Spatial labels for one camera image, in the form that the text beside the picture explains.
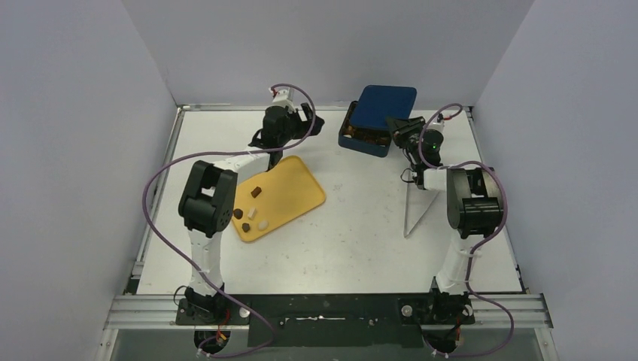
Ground metal serving tongs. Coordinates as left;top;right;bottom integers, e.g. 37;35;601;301
403;184;439;238

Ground dark blue chocolate box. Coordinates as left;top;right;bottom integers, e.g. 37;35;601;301
338;101;391;158

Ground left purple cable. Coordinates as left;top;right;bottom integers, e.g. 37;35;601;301
141;83;318;359

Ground white swirl chocolate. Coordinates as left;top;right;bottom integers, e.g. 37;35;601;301
257;220;269;231

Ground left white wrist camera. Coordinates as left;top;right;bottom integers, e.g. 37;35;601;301
272;87;295;113

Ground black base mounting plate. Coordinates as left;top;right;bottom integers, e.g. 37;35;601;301
175;292;475;351

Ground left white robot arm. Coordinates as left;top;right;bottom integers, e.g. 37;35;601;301
178;103;325;323

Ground dark blue box lid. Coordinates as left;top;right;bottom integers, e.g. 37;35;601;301
350;85;418;130

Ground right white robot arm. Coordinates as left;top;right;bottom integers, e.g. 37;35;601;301
386;115;505;322

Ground yellow plastic tray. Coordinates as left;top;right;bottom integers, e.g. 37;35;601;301
232;156;326;243

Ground purple cable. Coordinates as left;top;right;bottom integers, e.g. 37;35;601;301
141;83;318;359
418;103;515;359

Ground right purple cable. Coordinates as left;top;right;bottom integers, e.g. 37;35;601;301
418;103;515;359

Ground brown bar chocolate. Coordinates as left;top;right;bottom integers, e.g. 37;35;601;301
251;187;263;199

